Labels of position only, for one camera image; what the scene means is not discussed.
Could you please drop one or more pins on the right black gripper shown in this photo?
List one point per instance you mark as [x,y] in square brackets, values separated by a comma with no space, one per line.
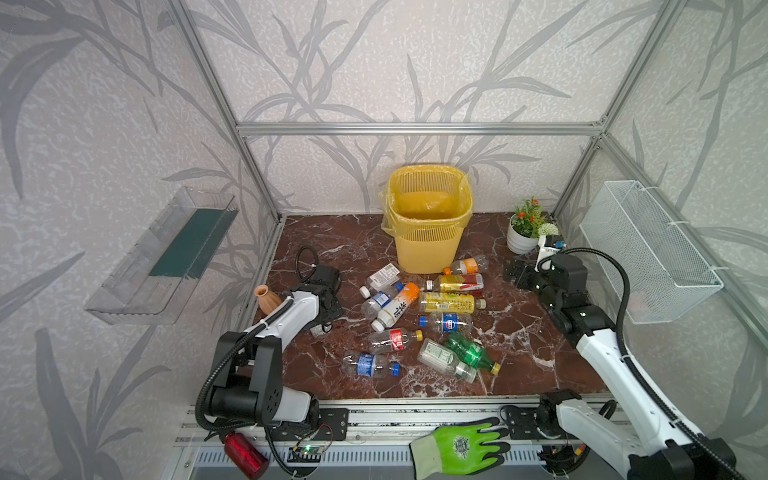
[522,273]

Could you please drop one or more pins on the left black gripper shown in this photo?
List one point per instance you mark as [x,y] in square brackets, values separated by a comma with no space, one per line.
[327,309]

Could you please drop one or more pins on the white label small bottle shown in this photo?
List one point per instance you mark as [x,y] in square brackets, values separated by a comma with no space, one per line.
[384,277]

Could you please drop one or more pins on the orange cap white label bottle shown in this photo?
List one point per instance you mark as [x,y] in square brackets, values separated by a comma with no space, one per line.
[388,316]

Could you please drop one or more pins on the red label cola bottle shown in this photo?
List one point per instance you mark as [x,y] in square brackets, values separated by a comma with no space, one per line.
[392,340]

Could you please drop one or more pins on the blue label crushed bottle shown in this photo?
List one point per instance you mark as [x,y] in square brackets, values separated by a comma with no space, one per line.
[369,365]

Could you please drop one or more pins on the green plastic bottle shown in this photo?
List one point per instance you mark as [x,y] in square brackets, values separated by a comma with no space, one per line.
[471,353]

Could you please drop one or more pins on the Pepsi bottle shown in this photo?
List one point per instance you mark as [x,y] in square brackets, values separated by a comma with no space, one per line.
[445,323]

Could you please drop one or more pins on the green label clear bottle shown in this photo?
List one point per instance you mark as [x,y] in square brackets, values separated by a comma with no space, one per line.
[444,360]

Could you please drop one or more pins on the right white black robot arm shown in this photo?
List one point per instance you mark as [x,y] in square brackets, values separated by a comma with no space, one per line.
[665,444]

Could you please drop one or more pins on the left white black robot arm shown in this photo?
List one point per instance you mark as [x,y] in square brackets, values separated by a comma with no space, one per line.
[245,385]

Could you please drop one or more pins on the yellow plastic waste bin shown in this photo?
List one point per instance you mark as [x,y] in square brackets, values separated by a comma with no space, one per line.
[426,208]

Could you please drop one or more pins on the clear bottle blue cap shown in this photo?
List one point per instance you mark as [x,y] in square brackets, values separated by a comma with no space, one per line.
[375,303]

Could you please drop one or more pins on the small terracotta vase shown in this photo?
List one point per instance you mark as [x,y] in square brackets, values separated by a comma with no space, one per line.
[268,301]

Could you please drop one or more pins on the potted artificial flower plant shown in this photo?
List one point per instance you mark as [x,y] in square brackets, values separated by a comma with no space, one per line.
[527,224]

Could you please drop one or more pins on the orange label clear bottle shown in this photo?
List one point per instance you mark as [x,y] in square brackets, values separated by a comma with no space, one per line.
[472,265]

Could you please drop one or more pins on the yellow label tea bottle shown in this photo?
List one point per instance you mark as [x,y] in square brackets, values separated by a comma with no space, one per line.
[437,302]

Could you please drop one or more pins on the red yellow label bottle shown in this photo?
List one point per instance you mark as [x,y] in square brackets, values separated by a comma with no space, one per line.
[471,284]

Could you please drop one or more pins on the green circuit board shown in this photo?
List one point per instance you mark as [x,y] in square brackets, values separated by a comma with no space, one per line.
[307,453]

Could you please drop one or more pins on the red spray bottle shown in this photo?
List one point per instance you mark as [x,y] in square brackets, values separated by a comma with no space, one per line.
[244,455]

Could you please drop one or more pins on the green black work glove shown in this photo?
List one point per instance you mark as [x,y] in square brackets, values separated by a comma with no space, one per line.
[460,449]

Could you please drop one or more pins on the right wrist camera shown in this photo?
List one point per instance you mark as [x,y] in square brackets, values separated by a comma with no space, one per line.
[548,245]

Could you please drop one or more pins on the white wire mesh basket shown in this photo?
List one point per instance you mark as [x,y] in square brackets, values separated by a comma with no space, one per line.
[668,275]

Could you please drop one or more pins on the clear acrylic wall shelf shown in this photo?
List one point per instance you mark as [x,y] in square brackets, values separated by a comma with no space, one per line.
[158,276]

